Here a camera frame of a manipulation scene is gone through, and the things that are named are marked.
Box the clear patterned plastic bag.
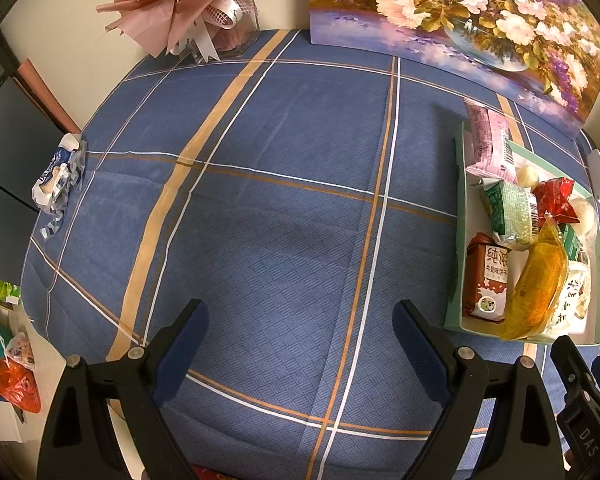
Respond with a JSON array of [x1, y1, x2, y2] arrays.
[[5, 327, 37, 366]]

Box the orange plastic bag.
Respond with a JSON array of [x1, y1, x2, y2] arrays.
[[0, 357, 42, 415]]

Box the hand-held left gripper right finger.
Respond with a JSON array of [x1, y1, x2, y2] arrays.
[[391, 300, 566, 480]]

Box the dark cabinet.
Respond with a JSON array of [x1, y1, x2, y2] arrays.
[[0, 25, 63, 216]]

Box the white box with green rim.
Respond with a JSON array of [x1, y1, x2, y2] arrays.
[[443, 121, 600, 347]]

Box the blue plaid tablecloth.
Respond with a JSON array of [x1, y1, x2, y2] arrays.
[[20, 29, 600, 480]]

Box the pale green snack packet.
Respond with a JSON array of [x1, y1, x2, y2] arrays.
[[480, 178, 540, 251]]

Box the flower painting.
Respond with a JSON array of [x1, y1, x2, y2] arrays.
[[307, 0, 600, 140]]

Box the blue white packet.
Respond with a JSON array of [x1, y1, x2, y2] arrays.
[[31, 132, 88, 238]]

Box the clear white bun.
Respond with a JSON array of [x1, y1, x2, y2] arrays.
[[565, 196, 598, 251]]

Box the clear glass vase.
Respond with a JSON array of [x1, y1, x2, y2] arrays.
[[187, 0, 261, 64]]

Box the small dark green packet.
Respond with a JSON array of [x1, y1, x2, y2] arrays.
[[555, 222, 591, 266]]

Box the pink snack packet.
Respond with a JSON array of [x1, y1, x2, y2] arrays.
[[462, 100, 517, 183]]

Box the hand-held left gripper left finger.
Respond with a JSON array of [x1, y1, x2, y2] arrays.
[[37, 299, 210, 480]]

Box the green printed packages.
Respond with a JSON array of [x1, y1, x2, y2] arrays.
[[0, 272, 22, 311]]

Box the pink paper flower bouquet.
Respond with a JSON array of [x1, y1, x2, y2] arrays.
[[96, 0, 301, 61]]

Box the orange yellow snack packet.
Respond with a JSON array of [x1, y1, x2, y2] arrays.
[[500, 212, 570, 342]]

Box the white printed snack packet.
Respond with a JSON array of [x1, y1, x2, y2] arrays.
[[545, 260, 592, 336]]

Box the red candy packet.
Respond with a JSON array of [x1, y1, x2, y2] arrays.
[[532, 177, 581, 226]]

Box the red biscuit packet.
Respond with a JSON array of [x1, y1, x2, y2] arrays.
[[464, 232, 513, 322]]

